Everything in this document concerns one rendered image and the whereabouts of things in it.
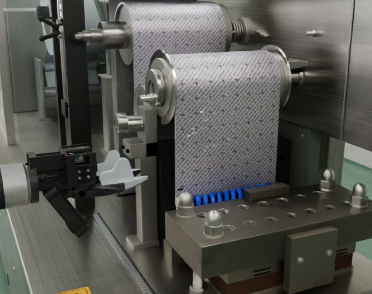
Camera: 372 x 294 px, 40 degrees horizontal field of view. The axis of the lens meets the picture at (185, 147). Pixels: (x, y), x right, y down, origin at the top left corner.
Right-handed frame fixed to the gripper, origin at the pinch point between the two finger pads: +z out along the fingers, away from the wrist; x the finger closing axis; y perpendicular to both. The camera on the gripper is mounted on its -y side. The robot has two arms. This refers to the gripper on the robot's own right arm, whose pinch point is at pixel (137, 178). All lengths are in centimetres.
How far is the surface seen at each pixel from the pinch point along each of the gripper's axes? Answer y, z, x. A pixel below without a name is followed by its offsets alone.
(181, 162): 2.0, 9.1, -0.1
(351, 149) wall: -88, 274, 239
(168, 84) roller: 17.5, 7.0, 0.8
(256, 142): 4.2, 26.1, -0.2
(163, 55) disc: 22.6, 7.4, 4.1
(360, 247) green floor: -106, 177, 120
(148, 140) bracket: 5.2, 4.9, 7.1
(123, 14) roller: 29.9, 8.6, 31.7
